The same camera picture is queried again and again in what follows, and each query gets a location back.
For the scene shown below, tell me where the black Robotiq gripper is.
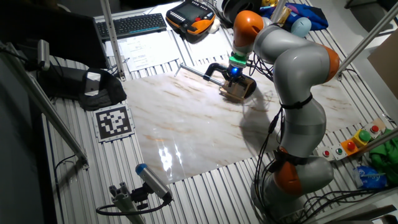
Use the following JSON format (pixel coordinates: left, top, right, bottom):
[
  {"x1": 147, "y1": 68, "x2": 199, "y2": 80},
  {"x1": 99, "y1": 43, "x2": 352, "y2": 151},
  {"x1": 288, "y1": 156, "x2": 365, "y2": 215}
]
[{"x1": 224, "y1": 64, "x2": 248, "y2": 91}]

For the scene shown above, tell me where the miniature wooden sliding window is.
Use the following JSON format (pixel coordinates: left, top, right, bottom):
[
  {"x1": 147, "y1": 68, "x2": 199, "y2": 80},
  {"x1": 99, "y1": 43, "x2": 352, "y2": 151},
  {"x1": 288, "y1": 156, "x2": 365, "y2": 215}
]
[{"x1": 219, "y1": 77, "x2": 251, "y2": 102}]

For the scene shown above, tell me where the black steel C-clamp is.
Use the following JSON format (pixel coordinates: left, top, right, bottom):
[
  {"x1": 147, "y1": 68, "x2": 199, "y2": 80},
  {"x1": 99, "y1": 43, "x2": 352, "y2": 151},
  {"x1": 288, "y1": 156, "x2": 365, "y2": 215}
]
[{"x1": 174, "y1": 62, "x2": 257, "y2": 100}]

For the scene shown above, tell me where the printed paper sheet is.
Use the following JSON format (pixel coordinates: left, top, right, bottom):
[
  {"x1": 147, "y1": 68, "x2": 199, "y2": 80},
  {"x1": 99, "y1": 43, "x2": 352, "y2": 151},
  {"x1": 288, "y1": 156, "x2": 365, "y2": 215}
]
[
  {"x1": 185, "y1": 29, "x2": 233, "y2": 62},
  {"x1": 103, "y1": 39, "x2": 126, "y2": 68},
  {"x1": 119, "y1": 30, "x2": 182, "y2": 73}
]

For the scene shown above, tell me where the marble pattern board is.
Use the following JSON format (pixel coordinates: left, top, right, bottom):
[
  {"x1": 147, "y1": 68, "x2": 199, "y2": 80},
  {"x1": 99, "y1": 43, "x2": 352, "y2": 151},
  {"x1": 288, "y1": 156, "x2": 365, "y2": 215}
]
[{"x1": 122, "y1": 57, "x2": 363, "y2": 185}]

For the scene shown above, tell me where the black round spool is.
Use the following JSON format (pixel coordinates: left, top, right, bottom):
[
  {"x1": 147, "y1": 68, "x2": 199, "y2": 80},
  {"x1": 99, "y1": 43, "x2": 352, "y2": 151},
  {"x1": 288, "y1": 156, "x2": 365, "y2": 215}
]
[{"x1": 221, "y1": 0, "x2": 264, "y2": 24}]

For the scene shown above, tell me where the orange black teach pendant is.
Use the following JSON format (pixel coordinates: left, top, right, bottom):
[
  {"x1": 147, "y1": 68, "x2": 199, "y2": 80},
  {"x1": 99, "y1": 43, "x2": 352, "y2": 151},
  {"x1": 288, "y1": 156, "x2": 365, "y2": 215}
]
[{"x1": 165, "y1": 0, "x2": 216, "y2": 44}]

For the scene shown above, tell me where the golden brown packet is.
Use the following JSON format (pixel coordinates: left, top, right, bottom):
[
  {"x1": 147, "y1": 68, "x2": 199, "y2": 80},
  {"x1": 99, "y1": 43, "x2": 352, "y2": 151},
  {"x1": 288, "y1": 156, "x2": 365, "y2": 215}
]
[{"x1": 273, "y1": 6, "x2": 292, "y2": 28}]

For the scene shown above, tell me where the light blue egg toy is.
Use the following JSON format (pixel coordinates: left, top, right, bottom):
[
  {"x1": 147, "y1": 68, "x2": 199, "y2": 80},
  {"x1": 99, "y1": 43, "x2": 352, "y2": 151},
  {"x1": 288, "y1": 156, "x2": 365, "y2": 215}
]
[{"x1": 290, "y1": 17, "x2": 312, "y2": 39}]

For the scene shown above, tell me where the blue fabric bag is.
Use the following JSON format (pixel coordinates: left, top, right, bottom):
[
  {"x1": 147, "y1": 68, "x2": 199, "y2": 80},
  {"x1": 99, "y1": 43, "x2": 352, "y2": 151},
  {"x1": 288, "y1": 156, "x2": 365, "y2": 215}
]
[{"x1": 259, "y1": 2, "x2": 329, "y2": 32}]

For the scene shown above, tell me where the grey box red button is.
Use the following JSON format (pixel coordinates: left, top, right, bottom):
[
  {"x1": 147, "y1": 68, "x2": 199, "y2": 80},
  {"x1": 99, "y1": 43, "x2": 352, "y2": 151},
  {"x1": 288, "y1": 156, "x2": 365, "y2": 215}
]
[{"x1": 317, "y1": 146, "x2": 335, "y2": 162}]

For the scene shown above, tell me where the black computer keyboard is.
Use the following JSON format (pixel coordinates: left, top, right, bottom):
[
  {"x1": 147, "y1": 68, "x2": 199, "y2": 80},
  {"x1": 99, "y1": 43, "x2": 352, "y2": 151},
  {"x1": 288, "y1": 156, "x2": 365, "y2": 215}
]
[{"x1": 95, "y1": 12, "x2": 168, "y2": 42}]

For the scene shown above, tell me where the grey box green button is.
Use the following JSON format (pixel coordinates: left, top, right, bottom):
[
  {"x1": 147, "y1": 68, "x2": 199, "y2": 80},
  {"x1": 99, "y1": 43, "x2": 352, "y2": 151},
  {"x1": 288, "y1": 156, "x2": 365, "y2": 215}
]
[{"x1": 330, "y1": 143, "x2": 348, "y2": 161}]

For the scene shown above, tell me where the black white marker board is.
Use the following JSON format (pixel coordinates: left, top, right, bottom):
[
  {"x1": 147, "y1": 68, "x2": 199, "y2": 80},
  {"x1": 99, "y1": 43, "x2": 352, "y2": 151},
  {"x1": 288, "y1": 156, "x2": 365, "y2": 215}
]
[{"x1": 92, "y1": 103, "x2": 136, "y2": 143}]

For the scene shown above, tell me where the black fabric bag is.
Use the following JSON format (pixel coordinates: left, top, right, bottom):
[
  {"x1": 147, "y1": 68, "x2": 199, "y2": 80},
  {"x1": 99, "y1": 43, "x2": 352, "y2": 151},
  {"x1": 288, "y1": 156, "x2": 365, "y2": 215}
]
[{"x1": 77, "y1": 67, "x2": 127, "y2": 112}]

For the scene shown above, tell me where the orange box red button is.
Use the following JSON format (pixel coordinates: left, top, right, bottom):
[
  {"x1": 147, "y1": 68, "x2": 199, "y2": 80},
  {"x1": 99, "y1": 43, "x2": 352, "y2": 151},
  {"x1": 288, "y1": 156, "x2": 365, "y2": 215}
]
[{"x1": 340, "y1": 138, "x2": 360, "y2": 156}]

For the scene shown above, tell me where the yellow box green button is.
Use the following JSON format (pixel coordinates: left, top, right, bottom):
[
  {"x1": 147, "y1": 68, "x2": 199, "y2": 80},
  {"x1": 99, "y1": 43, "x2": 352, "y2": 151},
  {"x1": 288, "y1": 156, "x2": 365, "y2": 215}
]
[{"x1": 353, "y1": 128, "x2": 373, "y2": 147}]

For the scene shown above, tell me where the white box red button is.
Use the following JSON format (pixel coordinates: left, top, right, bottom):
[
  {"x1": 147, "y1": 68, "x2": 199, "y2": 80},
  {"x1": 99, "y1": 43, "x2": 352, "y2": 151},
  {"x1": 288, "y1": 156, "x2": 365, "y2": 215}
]
[{"x1": 363, "y1": 118, "x2": 386, "y2": 139}]

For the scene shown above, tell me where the brown cardboard box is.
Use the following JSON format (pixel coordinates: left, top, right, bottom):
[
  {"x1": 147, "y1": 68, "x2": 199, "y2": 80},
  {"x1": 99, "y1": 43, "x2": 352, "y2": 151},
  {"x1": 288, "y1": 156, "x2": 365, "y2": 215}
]
[{"x1": 366, "y1": 29, "x2": 398, "y2": 100}]

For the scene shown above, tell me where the short aluminium extrusion stub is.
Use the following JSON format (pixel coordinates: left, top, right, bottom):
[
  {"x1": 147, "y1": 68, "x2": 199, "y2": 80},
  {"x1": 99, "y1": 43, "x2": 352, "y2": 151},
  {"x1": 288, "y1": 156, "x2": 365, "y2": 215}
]
[{"x1": 108, "y1": 182, "x2": 147, "y2": 224}]

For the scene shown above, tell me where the blue plastic bag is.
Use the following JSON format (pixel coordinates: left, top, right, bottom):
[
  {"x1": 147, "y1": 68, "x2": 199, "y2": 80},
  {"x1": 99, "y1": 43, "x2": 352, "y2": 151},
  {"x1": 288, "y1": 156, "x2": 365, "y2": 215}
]
[{"x1": 353, "y1": 164, "x2": 388, "y2": 190}]

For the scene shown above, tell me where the green cloth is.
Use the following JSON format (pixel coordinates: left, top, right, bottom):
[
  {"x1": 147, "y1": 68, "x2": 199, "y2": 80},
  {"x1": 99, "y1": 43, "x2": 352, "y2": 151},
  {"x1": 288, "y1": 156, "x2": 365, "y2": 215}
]
[{"x1": 368, "y1": 128, "x2": 398, "y2": 187}]

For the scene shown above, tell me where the black case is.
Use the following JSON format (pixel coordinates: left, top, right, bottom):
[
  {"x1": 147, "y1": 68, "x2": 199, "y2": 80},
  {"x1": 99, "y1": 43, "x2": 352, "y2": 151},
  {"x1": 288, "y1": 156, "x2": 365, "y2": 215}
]
[{"x1": 36, "y1": 63, "x2": 88, "y2": 101}]

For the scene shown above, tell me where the black computer monitor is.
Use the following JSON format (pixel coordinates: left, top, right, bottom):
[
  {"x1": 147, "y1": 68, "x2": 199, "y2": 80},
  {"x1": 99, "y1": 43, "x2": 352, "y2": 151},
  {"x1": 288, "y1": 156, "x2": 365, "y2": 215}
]
[{"x1": 0, "y1": 6, "x2": 108, "y2": 69}]

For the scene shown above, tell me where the green wrist mount adapter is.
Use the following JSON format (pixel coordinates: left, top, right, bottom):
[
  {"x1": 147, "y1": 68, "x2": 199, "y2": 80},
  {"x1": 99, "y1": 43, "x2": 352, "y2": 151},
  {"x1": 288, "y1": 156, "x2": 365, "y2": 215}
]
[{"x1": 228, "y1": 52, "x2": 249, "y2": 68}]

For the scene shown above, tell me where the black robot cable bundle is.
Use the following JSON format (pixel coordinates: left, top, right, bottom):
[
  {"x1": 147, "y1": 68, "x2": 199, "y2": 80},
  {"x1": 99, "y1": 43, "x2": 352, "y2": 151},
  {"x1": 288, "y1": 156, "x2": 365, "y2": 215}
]
[{"x1": 248, "y1": 52, "x2": 389, "y2": 224}]

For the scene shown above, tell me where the silver upright post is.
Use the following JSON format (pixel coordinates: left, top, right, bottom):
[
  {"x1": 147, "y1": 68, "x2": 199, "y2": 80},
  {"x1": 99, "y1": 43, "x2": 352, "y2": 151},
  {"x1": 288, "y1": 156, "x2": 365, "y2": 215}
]
[{"x1": 269, "y1": 0, "x2": 287, "y2": 23}]

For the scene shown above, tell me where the silver camera with blue end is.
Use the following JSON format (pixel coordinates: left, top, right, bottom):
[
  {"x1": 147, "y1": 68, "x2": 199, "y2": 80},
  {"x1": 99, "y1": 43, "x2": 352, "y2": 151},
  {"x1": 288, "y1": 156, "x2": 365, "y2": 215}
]
[{"x1": 135, "y1": 163, "x2": 174, "y2": 202}]

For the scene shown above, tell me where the aluminium frame beam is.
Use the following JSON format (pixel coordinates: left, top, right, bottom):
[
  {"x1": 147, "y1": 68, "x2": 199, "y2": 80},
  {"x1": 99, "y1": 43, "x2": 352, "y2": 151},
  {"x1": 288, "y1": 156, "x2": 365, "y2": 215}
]
[
  {"x1": 336, "y1": 1, "x2": 398, "y2": 81},
  {"x1": 99, "y1": 0, "x2": 127, "y2": 82},
  {"x1": 0, "y1": 40, "x2": 90, "y2": 170},
  {"x1": 356, "y1": 126, "x2": 398, "y2": 155}
]

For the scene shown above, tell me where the black camera bracket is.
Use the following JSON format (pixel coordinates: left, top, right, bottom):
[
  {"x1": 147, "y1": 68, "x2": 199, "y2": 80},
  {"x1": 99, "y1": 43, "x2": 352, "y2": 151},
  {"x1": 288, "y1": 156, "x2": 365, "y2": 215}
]
[{"x1": 130, "y1": 183, "x2": 150, "y2": 211}]

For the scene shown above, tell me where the black camera cable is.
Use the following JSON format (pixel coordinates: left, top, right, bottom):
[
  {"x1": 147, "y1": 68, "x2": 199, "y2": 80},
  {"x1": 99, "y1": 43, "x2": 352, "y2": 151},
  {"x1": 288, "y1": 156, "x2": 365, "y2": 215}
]
[{"x1": 95, "y1": 197, "x2": 171, "y2": 217}]

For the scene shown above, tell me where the silver depth camera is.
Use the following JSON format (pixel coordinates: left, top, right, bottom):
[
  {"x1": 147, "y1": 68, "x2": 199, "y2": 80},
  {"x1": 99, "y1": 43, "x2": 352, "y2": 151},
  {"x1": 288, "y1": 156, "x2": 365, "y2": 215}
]
[{"x1": 36, "y1": 39, "x2": 51, "y2": 72}]

